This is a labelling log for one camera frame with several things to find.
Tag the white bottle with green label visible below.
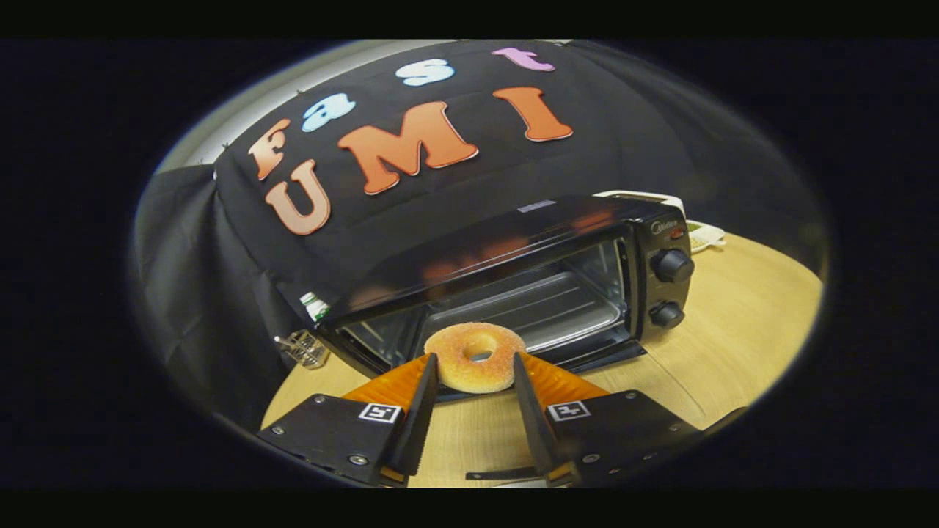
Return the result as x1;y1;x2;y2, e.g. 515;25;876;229
299;292;331;323

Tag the metal wire holder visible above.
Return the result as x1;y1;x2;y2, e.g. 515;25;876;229
274;329;331;370

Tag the metal oven tray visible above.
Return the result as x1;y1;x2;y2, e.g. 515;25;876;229
425;271;624;353

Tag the white divided seasoning dish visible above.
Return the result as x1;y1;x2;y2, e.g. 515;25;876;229
686;220;727;254

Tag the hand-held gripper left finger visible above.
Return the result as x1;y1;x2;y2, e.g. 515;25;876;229
257;353;439;486

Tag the sugared donut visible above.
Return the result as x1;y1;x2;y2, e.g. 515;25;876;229
424;323;527;395

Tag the black toaster oven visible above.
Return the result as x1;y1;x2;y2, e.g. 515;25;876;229
317;194;695;482

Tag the white bread toaster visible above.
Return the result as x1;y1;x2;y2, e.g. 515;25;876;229
594;190;687;221

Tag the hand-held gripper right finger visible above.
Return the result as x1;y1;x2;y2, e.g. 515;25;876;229
512;352;701;486

